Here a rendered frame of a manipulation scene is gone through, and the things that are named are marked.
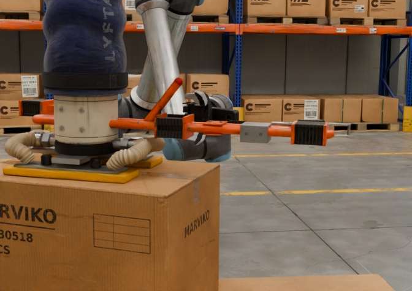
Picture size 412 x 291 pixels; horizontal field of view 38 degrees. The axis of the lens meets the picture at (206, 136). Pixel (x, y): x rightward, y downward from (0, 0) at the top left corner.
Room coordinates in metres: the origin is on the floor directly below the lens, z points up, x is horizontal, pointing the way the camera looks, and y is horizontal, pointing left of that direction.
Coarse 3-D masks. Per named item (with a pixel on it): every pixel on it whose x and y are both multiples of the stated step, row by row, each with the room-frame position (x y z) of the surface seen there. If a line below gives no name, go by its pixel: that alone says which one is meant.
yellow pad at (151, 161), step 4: (52, 156) 1.70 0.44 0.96; (148, 156) 1.67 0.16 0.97; (152, 156) 1.70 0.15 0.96; (156, 156) 1.70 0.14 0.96; (160, 156) 1.70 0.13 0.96; (104, 160) 1.65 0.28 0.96; (108, 160) 1.65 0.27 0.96; (144, 160) 1.64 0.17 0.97; (148, 160) 1.65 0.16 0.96; (152, 160) 1.65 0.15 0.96; (156, 160) 1.66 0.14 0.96; (160, 160) 1.69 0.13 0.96; (104, 164) 1.65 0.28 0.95; (132, 164) 1.63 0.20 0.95; (136, 164) 1.63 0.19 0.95; (140, 164) 1.63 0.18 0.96; (144, 164) 1.62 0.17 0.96; (148, 164) 1.62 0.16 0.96; (152, 164) 1.63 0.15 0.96; (156, 164) 1.66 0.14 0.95
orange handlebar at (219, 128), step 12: (48, 108) 1.92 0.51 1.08; (36, 120) 1.62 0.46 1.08; (48, 120) 1.61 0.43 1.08; (120, 120) 1.57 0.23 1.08; (132, 120) 1.60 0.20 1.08; (204, 132) 1.51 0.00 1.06; (216, 132) 1.50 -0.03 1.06; (228, 132) 1.49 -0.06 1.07; (276, 132) 1.46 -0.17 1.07; (288, 132) 1.45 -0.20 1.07
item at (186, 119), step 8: (160, 120) 1.51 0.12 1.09; (168, 120) 1.51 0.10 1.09; (176, 120) 1.50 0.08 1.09; (184, 120) 1.50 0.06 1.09; (192, 120) 1.56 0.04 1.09; (160, 128) 1.52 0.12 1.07; (168, 128) 1.52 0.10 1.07; (176, 128) 1.51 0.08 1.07; (184, 128) 1.50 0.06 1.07; (160, 136) 1.51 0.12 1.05; (168, 136) 1.51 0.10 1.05; (176, 136) 1.50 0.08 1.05; (184, 136) 1.50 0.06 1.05; (192, 136) 1.57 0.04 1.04
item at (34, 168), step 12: (48, 156) 1.53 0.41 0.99; (12, 168) 1.51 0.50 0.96; (24, 168) 1.51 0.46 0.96; (36, 168) 1.51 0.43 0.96; (48, 168) 1.50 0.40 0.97; (60, 168) 1.49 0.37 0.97; (72, 168) 1.49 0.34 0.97; (84, 168) 1.49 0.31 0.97; (96, 168) 1.50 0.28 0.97; (108, 168) 1.50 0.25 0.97; (132, 168) 1.53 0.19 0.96; (84, 180) 1.46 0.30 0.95; (96, 180) 1.45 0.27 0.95; (108, 180) 1.45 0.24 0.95; (120, 180) 1.44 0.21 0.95
